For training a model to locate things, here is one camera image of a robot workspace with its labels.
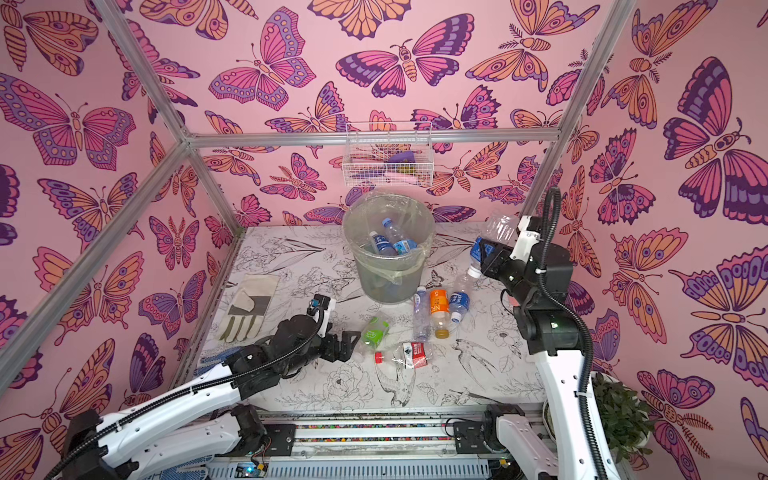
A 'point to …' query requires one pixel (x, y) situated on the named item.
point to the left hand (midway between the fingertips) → (349, 329)
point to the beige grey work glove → (249, 307)
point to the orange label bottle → (440, 312)
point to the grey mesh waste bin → (382, 278)
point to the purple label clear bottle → (422, 314)
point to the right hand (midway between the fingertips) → (489, 240)
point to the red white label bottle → (408, 354)
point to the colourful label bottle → (402, 247)
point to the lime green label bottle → (375, 331)
